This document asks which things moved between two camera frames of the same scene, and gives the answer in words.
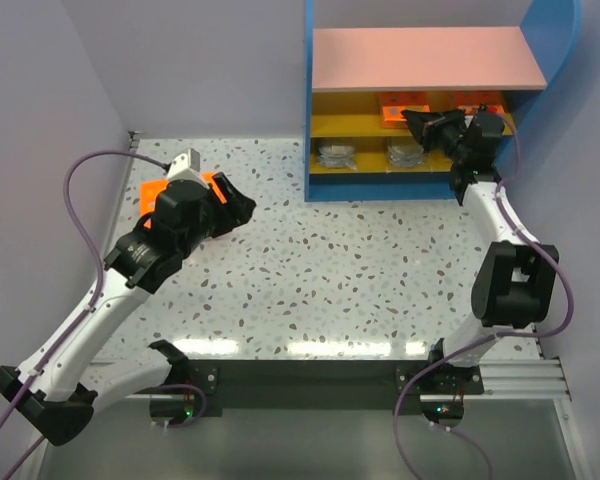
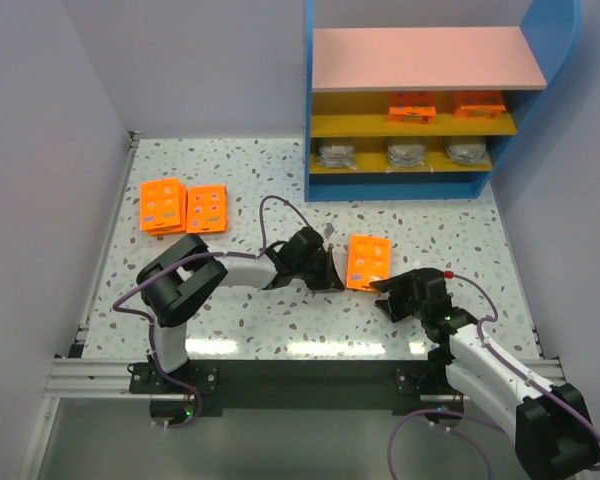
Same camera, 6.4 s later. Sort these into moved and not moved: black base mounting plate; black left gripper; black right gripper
Moved: black right gripper; black left gripper
Not moved: black base mounting plate
